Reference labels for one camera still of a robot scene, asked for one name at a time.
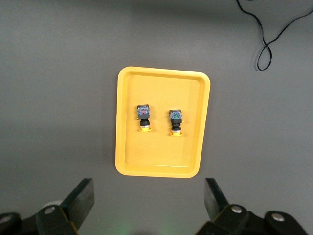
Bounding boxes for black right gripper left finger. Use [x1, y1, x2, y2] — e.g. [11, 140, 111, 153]
[35, 178, 95, 235]

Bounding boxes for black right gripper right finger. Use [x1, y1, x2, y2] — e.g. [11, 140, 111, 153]
[198, 178, 249, 235]

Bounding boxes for yellow push button green-marked block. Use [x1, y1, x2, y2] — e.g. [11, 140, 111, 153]
[168, 109, 183, 137]

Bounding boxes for yellow push button red-marked block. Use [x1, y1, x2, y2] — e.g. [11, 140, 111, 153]
[136, 104, 153, 133]

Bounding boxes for yellow plastic tray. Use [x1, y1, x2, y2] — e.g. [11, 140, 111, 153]
[114, 66, 211, 179]

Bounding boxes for dark grey table mat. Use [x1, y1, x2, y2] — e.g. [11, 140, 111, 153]
[0, 0, 313, 235]

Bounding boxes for thin black looped cable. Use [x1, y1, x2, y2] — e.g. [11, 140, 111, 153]
[236, 0, 313, 72]

